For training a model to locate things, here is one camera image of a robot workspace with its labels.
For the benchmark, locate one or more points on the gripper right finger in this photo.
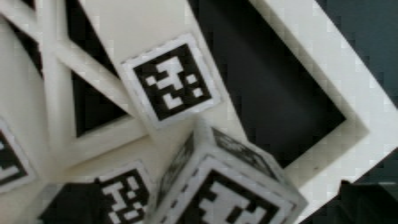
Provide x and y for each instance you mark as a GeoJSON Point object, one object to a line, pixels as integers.
{"type": "Point", "coordinates": [365, 205]}

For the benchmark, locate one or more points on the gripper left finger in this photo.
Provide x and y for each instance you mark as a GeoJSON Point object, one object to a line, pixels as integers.
{"type": "Point", "coordinates": [68, 204]}

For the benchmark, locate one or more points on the white tagged cube nut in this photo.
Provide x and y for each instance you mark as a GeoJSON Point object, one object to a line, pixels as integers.
{"type": "Point", "coordinates": [224, 186]}

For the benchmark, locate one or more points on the white chair back frame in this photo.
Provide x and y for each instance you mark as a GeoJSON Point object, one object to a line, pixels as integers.
{"type": "Point", "coordinates": [72, 114]}

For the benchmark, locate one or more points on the white U-shaped fence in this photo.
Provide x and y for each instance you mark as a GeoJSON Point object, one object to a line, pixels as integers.
{"type": "Point", "coordinates": [363, 140]}

